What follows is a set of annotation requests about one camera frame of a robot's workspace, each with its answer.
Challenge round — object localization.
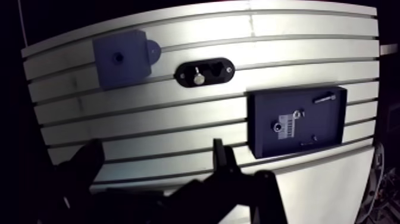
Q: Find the dark blue-grey tray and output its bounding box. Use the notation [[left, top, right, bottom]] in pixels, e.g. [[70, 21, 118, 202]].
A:
[[246, 85, 349, 160]]

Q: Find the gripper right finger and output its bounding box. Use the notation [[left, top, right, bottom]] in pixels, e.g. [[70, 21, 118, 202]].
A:
[[162, 138, 289, 224]]

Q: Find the black oval holder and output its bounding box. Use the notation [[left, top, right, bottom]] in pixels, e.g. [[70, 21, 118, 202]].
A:
[[173, 57, 236, 89]]

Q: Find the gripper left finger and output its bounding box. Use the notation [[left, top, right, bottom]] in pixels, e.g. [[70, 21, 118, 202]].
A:
[[36, 138, 107, 224]]

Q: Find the dark blue-grey block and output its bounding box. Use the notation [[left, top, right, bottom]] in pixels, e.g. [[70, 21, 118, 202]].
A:
[[92, 29, 162, 90]]

